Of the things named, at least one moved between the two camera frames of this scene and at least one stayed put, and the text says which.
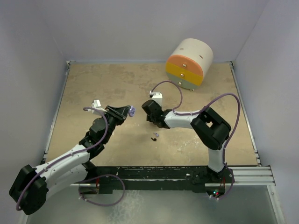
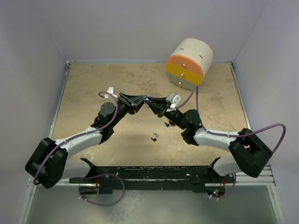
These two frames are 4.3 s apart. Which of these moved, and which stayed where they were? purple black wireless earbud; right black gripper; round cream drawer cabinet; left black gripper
Moved: left black gripper; right black gripper
Stayed: round cream drawer cabinet; purple black wireless earbud
